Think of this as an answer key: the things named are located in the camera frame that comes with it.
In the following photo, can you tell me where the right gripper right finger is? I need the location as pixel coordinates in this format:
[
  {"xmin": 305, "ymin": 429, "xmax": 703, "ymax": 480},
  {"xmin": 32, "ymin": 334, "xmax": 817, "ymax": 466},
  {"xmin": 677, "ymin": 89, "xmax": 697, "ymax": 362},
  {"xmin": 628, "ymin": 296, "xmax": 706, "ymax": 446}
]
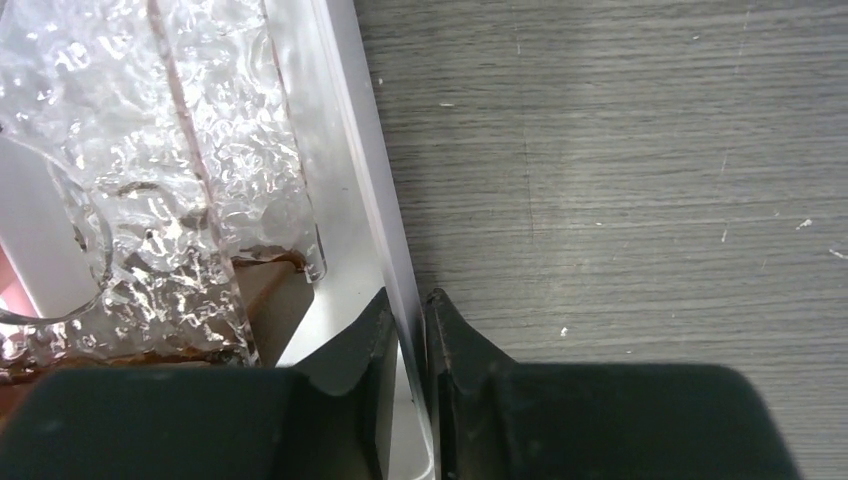
[{"xmin": 424, "ymin": 289, "xmax": 801, "ymax": 479}]

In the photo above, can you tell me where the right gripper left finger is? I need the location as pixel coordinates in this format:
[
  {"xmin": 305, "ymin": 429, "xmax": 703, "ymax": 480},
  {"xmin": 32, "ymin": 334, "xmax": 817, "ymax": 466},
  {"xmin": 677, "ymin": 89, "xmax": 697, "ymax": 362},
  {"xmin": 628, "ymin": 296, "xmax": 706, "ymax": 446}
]
[{"xmin": 1, "ymin": 291, "xmax": 397, "ymax": 479}]

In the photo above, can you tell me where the white plastic tray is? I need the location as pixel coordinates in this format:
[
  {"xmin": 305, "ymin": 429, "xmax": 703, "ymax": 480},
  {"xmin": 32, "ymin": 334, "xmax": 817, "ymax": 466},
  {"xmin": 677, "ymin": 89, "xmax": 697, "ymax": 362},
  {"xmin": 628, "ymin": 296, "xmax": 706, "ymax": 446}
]
[{"xmin": 1, "ymin": 1, "xmax": 435, "ymax": 479}]

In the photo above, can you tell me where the clear glass holder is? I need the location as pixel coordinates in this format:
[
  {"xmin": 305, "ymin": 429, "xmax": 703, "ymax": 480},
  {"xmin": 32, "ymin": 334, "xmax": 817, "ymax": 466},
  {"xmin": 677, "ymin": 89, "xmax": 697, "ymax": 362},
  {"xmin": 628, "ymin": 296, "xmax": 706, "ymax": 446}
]
[{"xmin": 1, "ymin": 1, "xmax": 325, "ymax": 383}]

